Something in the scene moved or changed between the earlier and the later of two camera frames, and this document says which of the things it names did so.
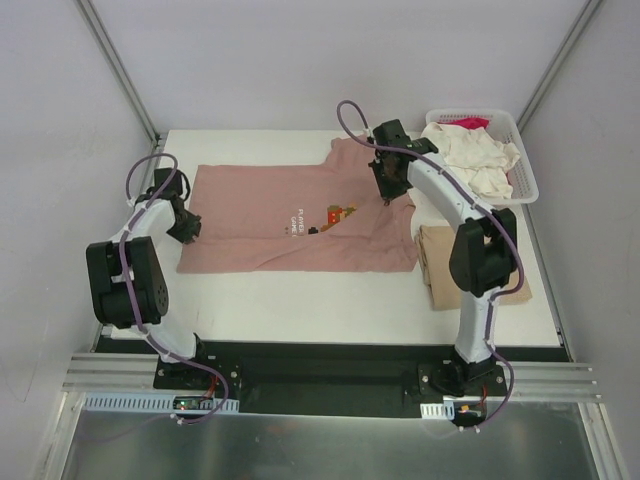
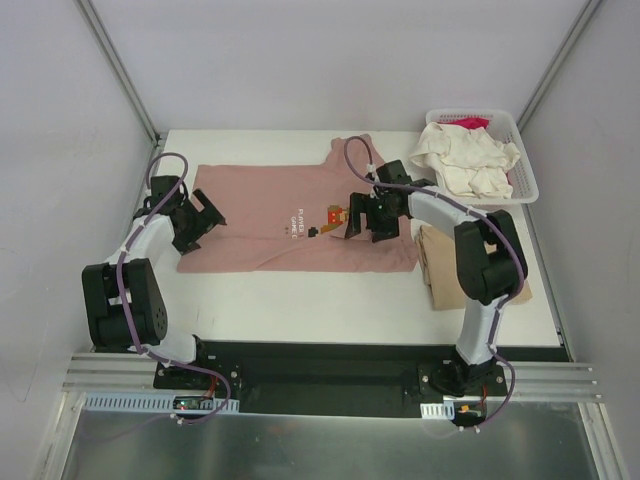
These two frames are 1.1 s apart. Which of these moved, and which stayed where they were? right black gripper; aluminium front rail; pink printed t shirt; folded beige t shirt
Moved: right black gripper
Stayed: aluminium front rail; pink printed t shirt; folded beige t shirt
